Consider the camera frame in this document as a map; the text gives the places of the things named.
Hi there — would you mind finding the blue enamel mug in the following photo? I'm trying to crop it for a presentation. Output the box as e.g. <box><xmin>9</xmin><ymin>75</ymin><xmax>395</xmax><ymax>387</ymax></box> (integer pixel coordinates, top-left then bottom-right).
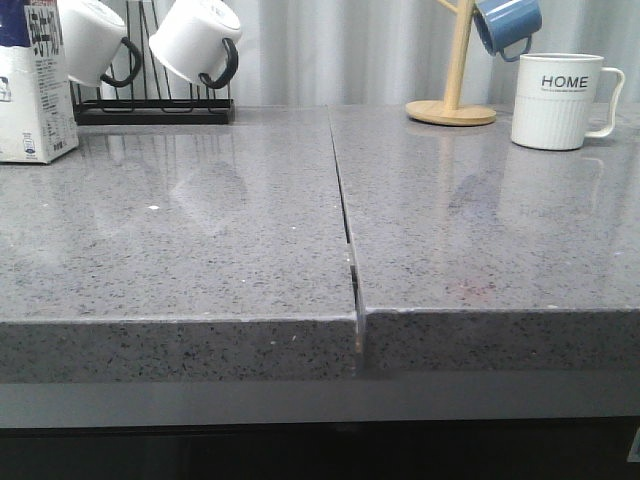
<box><xmin>473</xmin><ymin>0</ymin><xmax>542</xmax><ymax>62</ymax></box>

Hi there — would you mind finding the right white enamel mug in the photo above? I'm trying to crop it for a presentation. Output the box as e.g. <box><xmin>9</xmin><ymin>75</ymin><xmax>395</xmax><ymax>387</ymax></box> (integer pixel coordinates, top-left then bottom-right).
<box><xmin>149</xmin><ymin>0</ymin><xmax>242</xmax><ymax>90</ymax></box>

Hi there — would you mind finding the white enamel mug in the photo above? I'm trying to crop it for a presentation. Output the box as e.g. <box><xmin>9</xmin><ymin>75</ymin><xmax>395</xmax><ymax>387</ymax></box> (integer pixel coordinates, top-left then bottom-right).
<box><xmin>149</xmin><ymin>0</ymin><xmax>242</xmax><ymax>90</ymax></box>
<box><xmin>57</xmin><ymin>0</ymin><xmax>142</xmax><ymax>88</ymax></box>

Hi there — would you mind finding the black wire mug rack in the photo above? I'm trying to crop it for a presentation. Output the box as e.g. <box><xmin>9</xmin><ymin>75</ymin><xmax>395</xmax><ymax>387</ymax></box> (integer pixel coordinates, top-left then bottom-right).
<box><xmin>70</xmin><ymin>1</ymin><xmax>235</xmax><ymax>125</ymax></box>

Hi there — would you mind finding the wooden mug tree stand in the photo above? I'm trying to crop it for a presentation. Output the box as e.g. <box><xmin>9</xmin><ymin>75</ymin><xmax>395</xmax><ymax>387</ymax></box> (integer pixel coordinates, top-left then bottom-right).
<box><xmin>405</xmin><ymin>0</ymin><xmax>496</xmax><ymax>127</ymax></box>

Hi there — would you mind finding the left white enamel mug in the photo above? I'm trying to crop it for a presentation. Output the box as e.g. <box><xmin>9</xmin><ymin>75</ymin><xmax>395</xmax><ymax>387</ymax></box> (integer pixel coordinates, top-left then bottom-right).
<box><xmin>57</xmin><ymin>0</ymin><xmax>142</xmax><ymax>88</ymax></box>

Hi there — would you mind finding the blue white milk carton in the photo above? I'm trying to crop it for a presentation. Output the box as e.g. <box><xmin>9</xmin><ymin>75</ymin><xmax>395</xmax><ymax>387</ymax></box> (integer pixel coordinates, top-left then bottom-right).
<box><xmin>1</xmin><ymin>1</ymin><xmax>79</xmax><ymax>164</ymax></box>

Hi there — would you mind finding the white HOME mug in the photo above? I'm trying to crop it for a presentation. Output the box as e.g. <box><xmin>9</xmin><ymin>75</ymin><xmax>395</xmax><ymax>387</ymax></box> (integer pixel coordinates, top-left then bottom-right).
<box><xmin>510</xmin><ymin>53</ymin><xmax>626</xmax><ymax>151</ymax></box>

